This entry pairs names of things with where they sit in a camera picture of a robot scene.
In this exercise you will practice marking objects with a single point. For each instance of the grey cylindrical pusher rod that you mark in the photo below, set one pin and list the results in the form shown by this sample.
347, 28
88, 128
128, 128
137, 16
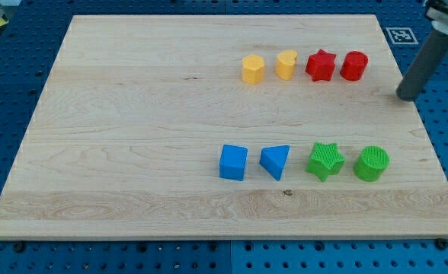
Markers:
430, 55

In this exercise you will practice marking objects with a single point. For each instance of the yellow heart block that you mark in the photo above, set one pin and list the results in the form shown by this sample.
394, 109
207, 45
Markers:
285, 64

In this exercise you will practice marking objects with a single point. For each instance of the black white fiducial marker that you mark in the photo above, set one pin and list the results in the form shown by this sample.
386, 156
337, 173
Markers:
401, 36

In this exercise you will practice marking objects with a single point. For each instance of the red cylinder block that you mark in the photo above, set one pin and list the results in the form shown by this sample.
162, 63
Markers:
354, 65

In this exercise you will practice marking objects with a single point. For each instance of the red star block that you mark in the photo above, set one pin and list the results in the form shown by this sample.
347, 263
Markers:
321, 65

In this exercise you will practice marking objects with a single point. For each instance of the green cylinder block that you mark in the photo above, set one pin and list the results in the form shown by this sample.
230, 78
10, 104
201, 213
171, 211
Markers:
371, 163

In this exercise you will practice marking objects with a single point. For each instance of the green star block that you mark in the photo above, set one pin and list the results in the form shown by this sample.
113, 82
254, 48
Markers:
325, 160

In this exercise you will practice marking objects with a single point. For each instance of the yellow hexagon block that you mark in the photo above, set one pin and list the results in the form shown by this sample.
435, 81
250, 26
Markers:
253, 69

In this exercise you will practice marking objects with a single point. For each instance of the blue triangle block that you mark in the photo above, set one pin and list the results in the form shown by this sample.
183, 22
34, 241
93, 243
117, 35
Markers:
273, 160

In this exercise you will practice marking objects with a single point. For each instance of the blue cube block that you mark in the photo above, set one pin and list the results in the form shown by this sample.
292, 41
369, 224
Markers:
232, 162

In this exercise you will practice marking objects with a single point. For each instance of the light wooden board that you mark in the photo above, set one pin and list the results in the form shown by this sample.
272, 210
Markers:
125, 140

